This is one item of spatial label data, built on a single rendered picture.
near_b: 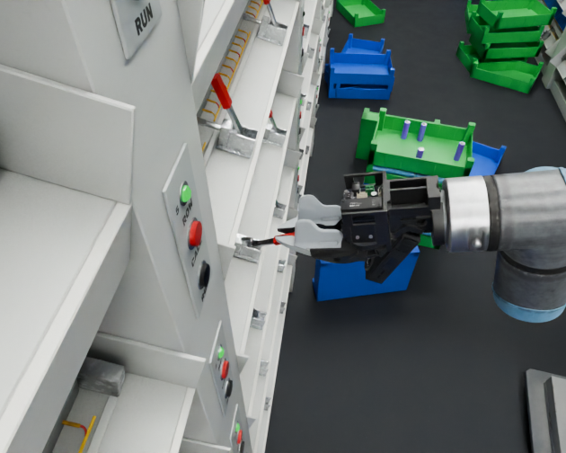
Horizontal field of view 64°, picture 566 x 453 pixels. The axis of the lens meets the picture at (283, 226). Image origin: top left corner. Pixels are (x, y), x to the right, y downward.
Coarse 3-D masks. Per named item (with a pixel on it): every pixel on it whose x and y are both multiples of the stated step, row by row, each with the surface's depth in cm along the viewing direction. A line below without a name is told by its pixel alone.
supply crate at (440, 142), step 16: (384, 112) 148; (384, 128) 154; (400, 128) 152; (416, 128) 150; (432, 128) 148; (448, 128) 147; (464, 128) 145; (384, 144) 148; (400, 144) 148; (416, 144) 148; (432, 144) 148; (448, 144) 148; (368, 160) 141; (384, 160) 139; (400, 160) 137; (416, 160) 136; (432, 160) 142; (448, 160) 142; (464, 160) 142; (448, 176) 136; (464, 176) 135
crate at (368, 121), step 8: (368, 112) 182; (368, 120) 179; (376, 120) 178; (424, 120) 178; (360, 128) 182; (368, 128) 181; (360, 136) 185; (368, 136) 184; (360, 144) 188; (368, 144) 187; (360, 152) 191; (368, 152) 190
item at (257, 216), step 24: (288, 72) 90; (288, 96) 94; (288, 120) 88; (264, 144) 82; (264, 168) 78; (264, 192) 74; (264, 216) 71; (240, 264) 64; (240, 288) 62; (240, 312) 59; (240, 336) 57; (240, 360) 51
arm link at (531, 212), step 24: (504, 192) 50; (528, 192) 49; (552, 192) 48; (504, 216) 49; (528, 216) 49; (552, 216) 48; (504, 240) 50; (528, 240) 50; (552, 240) 49; (528, 264) 53; (552, 264) 52
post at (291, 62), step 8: (304, 8) 90; (296, 16) 82; (296, 24) 83; (296, 32) 84; (296, 40) 85; (288, 48) 87; (296, 48) 86; (288, 56) 88; (296, 56) 88; (288, 64) 89; (296, 64) 89; (296, 72) 90; (296, 104) 96; (296, 112) 97; (296, 120) 100; (296, 128) 101; (296, 136) 104; (288, 144) 104; (296, 144) 106; (296, 200) 126; (296, 208) 130
